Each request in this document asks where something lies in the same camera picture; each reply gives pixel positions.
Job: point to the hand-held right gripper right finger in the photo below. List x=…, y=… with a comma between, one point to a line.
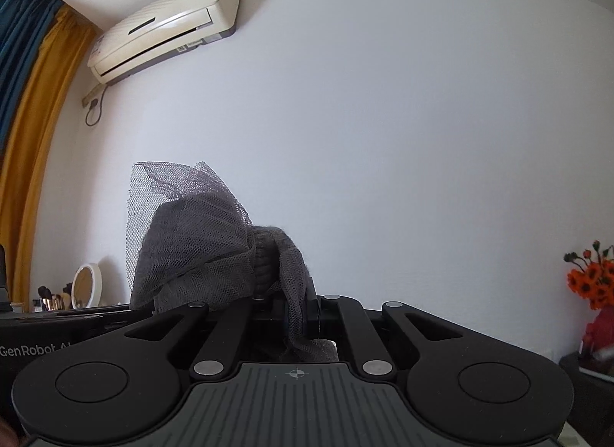
x=345, y=327

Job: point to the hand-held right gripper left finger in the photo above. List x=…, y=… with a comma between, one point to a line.
x=235, y=327

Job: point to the grey knit tulle sweater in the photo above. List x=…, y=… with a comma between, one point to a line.
x=192, y=255

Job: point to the makeup brush set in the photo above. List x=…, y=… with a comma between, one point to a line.
x=50, y=303

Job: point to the round white table mirror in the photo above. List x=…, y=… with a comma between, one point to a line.
x=86, y=284

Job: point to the yellow curtain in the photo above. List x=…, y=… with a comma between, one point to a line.
x=33, y=140

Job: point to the orange flower bouquet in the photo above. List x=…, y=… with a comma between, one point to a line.
x=587, y=281

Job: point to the dark side cabinet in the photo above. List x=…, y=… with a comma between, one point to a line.
x=590, y=394

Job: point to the red vase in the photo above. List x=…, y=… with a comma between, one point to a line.
x=602, y=327

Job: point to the blue curtain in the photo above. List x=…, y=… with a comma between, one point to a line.
x=19, y=34

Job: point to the white wall air conditioner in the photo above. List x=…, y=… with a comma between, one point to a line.
x=158, y=29

